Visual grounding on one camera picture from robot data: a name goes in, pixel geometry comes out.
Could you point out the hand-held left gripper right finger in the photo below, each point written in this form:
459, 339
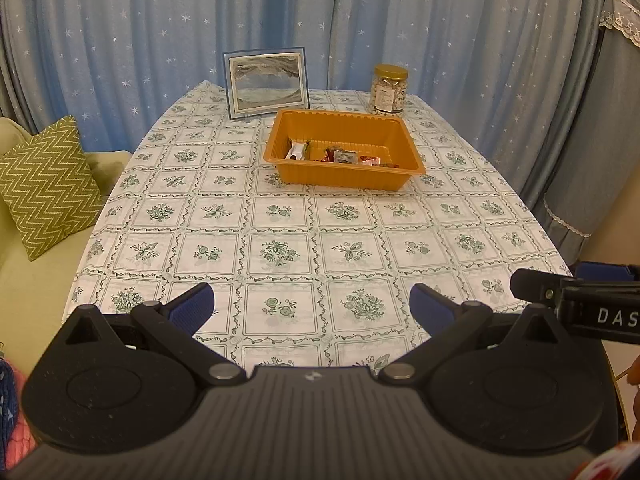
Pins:
430, 305

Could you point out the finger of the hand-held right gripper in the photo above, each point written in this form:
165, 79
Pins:
535, 285
607, 272

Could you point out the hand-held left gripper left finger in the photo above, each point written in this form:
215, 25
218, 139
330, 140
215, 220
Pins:
192, 305

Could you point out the orange plastic tray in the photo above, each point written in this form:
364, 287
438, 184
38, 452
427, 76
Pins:
340, 177

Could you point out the small red candy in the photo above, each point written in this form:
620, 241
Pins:
369, 160

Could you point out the clear grey snack packet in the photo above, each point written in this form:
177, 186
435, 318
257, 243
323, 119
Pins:
345, 156

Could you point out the floral white tablecloth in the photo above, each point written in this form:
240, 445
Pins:
200, 220

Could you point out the grey lace-trimmed fabric cover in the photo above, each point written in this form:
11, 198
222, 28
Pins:
600, 160

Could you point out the grey curtain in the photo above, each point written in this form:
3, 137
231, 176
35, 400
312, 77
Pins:
560, 135
10, 90

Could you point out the red white printed clothing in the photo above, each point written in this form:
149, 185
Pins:
610, 467

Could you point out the light green sofa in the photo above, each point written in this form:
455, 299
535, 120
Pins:
35, 285

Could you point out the green zigzag cushion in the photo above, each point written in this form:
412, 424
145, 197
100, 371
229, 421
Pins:
45, 190

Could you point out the blue star patterned cloth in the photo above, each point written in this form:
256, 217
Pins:
6, 410

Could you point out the pink knitted cloth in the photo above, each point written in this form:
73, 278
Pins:
25, 440

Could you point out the clear jar with gold lid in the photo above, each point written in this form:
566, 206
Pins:
389, 92

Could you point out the framed sand picture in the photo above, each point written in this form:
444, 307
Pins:
265, 85

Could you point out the blue star curtain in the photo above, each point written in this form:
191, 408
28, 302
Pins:
150, 20

